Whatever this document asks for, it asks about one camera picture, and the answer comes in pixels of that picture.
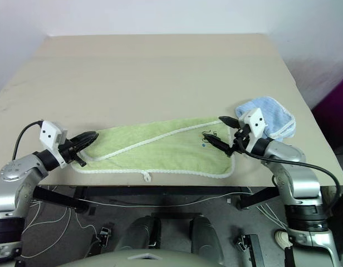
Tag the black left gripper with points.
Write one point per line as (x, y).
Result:
(68, 151)

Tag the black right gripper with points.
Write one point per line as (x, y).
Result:
(241, 136)

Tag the light green towel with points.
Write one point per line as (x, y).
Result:
(160, 147)

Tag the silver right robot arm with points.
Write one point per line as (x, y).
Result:
(302, 180)

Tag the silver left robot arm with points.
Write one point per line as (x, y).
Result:
(19, 172)

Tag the blue cloth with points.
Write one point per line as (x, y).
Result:
(274, 116)

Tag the black stand foot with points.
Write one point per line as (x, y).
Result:
(103, 235)
(249, 247)

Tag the grey right robot leg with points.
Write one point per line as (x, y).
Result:
(206, 236)

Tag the grey robot leg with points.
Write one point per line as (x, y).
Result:
(141, 231)
(206, 236)

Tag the grey left robot leg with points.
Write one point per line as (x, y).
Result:
(141, 231)

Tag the white shoe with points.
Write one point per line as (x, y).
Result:
(283, 238)

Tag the grey robot torso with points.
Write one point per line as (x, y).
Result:
(138, 258)

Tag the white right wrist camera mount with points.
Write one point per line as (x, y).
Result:
(255, 119)

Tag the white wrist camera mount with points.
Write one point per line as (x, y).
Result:
(255, 119)
(49, 132)

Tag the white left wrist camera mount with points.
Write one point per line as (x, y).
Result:
(49, 132)

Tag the black table frame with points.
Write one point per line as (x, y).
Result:
(160, 190)

